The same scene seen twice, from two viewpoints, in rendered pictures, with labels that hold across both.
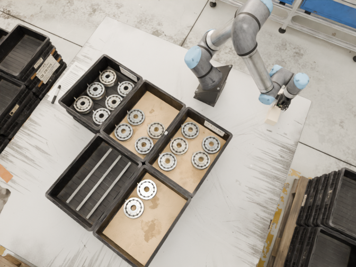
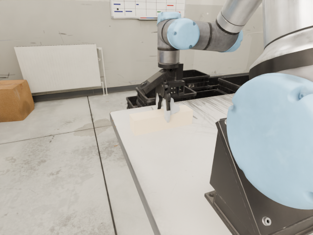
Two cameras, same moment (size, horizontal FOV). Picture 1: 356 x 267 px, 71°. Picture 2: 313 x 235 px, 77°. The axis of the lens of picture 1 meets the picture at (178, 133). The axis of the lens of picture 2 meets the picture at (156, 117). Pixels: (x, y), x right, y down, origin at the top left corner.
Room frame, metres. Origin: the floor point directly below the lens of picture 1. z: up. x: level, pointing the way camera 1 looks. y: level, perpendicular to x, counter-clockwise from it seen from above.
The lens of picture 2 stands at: (1.24, -0.14, 1.07)
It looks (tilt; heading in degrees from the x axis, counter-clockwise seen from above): 26 degrees down; 227
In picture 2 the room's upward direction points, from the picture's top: straight up
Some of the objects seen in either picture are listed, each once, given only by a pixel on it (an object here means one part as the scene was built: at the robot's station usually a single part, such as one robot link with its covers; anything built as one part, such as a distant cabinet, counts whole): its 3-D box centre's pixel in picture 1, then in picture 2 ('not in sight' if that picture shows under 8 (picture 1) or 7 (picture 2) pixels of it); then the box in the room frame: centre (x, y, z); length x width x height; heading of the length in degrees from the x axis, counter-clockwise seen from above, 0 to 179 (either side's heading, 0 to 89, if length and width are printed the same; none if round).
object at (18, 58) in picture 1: (33, 65); not in sight; (1.17, 1.25, 0.37); 0.40 x 0.30 x 0.45; 158
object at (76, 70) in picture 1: (73, 85); not in sight; (0.83, 0.72, 0.70); 0.33 x 0.23 x 0.01; 158
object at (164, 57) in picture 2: (291, 91); (167, 56); (0.74, -0.62, 0.96); 0.08 x 0.08 x 0.05
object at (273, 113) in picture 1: (275, 106); (161, 119); (0.76, -0.62, 0.73); 0.24 x 0.06 x 0.06; 159
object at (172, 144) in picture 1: (179, 145); not in sight; (0.41, -0.01, 0.86); 0.10 x 0.10 x 0.01
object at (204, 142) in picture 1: (211, 144); not in sight; (0.43, -0.19, 0.86); 0.10 x 0.10 x 0.01
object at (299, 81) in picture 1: (297, 83); (169, 31); (0.74, -0.61, 1.04); 0.09 x 0.08 x 0.11; 60
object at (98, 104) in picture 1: (104, 95); not in sight; (0.68, 0.45, 0.87); 0.40 x 0.30 x 0.11; 149
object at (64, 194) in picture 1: (98, 180); not in sight; (0.19, 0.39, 0.87); 0.40 x 0.30 x 0.11; 149
